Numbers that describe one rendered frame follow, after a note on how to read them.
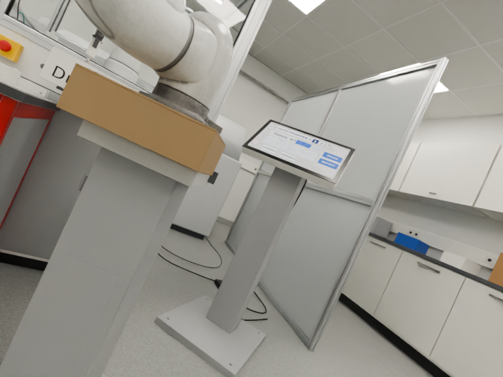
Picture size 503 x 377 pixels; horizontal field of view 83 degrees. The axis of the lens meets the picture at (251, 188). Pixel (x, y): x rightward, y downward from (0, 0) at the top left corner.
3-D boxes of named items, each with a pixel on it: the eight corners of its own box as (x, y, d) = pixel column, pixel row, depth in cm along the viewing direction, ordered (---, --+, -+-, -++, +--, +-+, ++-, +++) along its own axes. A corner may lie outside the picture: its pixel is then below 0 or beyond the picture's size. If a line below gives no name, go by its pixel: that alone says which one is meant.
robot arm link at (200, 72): (221, 117, 80) (254, 45, 79) (173, 84, 65) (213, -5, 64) (186, 105, 89) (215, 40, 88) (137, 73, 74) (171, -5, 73)
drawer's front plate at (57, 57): (129, 120, 105) (141, 93, 106) (38, 75, 92) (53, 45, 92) (128, 120, 107) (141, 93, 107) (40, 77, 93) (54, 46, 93)
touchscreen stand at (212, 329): (232, 381, 120) (332, 162, 120) (154, 322, 136) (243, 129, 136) (263, 339, 167) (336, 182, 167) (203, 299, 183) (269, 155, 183)
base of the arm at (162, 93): (221, 136, 72) (230, 117, 72) (135, 94, 67) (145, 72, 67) (215, 139, 90) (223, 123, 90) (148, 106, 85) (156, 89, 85)
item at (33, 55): (198, 159, 155) (209, 135, 155) (-44, 45, 106) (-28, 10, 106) (168, 146, 238) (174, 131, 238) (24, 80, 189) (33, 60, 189)
